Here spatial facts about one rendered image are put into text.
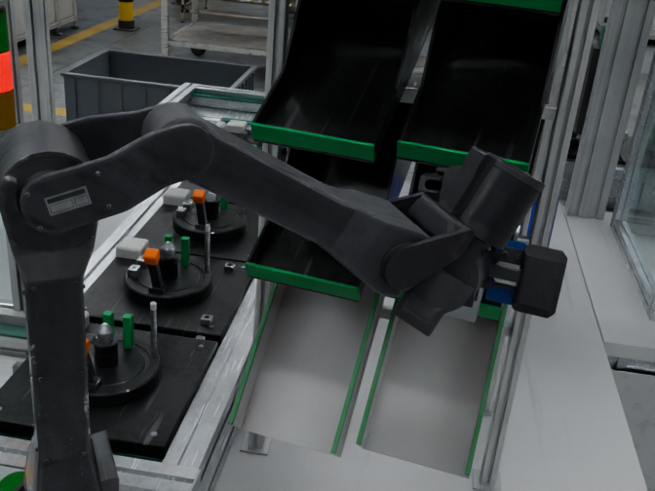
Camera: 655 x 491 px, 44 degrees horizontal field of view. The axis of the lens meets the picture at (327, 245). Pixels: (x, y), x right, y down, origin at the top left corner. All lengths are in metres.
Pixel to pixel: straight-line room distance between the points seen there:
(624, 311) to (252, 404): 0.91
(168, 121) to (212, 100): 1.95
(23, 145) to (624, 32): 1.64
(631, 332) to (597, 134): 0.59
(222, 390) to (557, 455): 0.50
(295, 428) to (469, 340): 0.23
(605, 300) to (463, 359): 0.76
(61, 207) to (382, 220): 0.22
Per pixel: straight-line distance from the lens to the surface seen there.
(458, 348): 1.00
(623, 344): 1.58
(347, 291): 0.86
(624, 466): 1.28
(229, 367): 1.16
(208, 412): 1.07
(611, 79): 2.00
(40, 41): 2.20
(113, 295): 1.31
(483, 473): 1.16
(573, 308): 1.65
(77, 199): 0.49
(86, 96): 3.08
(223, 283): 1.34
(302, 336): 1.01
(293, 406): 0.99
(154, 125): 0.52
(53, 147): 0.49
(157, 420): 1.05
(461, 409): 0.99
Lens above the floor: 1.62
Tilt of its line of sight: 26 degrees down
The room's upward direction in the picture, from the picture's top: 5 degrees clockwise
